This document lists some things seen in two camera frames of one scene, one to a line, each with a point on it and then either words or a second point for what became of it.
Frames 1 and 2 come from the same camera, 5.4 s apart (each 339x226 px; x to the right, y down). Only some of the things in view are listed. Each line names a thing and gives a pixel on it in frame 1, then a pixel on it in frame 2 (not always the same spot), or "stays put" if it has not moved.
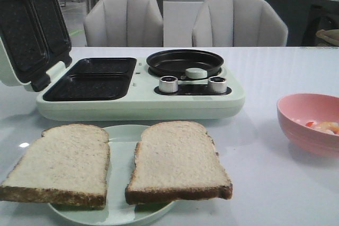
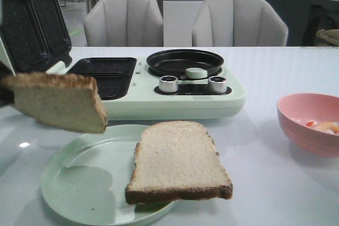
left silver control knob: x=168 y=84 stays put
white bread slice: x=68 y=165 → x=71 y=102
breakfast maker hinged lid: x=34 y=36 stays put
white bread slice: x=177 y=161 stays put
